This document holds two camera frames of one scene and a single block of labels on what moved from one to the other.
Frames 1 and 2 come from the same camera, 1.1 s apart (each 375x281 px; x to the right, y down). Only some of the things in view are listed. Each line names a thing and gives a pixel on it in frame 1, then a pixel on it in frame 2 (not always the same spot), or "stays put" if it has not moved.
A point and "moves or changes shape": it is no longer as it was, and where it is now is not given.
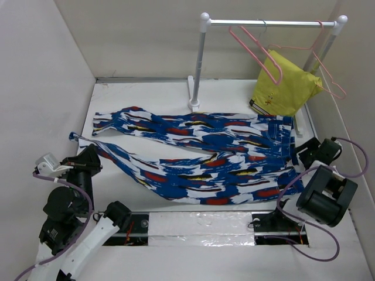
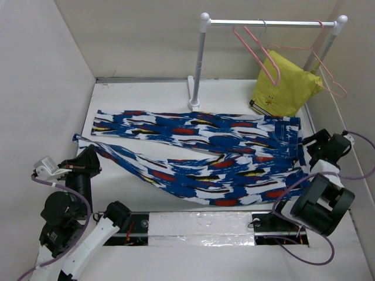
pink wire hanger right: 312,48 stays put
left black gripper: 88,159 stays put
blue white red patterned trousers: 206,158 moves or changes shape
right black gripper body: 312,146 -> 322,138
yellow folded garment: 282,88 stays put
